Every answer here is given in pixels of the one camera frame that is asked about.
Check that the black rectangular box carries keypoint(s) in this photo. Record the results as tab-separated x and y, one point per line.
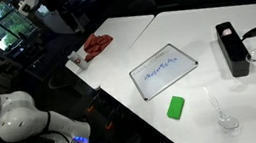
233	55

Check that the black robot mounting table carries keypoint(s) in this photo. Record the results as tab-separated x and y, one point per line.
124	139

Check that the lit multi-pane display screen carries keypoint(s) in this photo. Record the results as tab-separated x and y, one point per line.
3	25

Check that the pale pink small object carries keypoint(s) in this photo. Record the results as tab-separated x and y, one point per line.
226	31

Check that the green whiteboard duster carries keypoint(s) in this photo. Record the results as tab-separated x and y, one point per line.
176	107

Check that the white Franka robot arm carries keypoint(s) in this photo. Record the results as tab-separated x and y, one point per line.
17	120

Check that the small metal-framed whiteboard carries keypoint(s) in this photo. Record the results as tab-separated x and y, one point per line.
163	70

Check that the red cloth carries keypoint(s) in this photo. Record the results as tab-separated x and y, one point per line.
97	44

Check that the white cup red label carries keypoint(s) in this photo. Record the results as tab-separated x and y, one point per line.
79	61

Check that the black marker pen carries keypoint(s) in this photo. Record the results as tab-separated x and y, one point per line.
254	32

